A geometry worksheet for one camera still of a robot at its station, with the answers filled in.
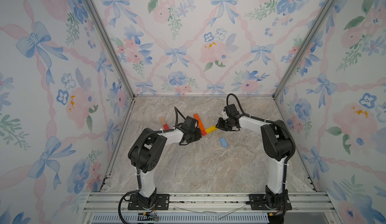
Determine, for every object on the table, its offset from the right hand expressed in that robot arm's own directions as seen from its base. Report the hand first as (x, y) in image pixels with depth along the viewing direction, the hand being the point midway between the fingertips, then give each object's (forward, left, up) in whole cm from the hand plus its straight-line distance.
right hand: (217, 125), depth 101 cm
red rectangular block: (0, +35, -3) cm, 36 cm away
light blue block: (-12, -3, -1) cm, 12 cm away
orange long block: (+2, +12, -1) cm, 12 cm away
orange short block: (+8, +14, -1) cm, 16 cm away
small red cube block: (-5, +9, -1) cm, 11 cm away
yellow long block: (-2, +4, -1) cm, 5 cm away
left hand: (-8, +10, +1) cm, 13 cm away
